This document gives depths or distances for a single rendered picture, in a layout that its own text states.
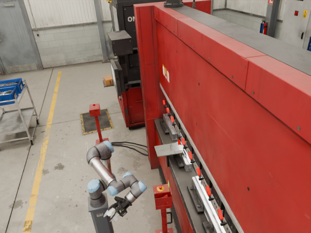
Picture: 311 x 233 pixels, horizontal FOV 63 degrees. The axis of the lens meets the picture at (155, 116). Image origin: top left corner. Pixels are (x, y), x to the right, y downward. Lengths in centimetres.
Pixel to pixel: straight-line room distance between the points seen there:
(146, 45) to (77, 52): 624
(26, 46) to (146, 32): 660
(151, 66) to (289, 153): 239
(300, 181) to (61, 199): 329
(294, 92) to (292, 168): 27
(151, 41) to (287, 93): 232
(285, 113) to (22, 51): 881
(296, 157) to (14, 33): 881
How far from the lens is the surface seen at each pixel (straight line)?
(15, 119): 555
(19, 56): 937
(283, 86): 93
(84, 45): 910
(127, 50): 321
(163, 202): 250
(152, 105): 334
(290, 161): 100
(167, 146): 272
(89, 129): 514
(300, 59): 113
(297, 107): 88
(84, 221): 350
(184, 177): 254
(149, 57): 311
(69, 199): 383
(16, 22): 914
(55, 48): 917
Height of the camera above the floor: 263
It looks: 30 degrees down
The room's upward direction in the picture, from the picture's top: 4 degrees counter-clockwise
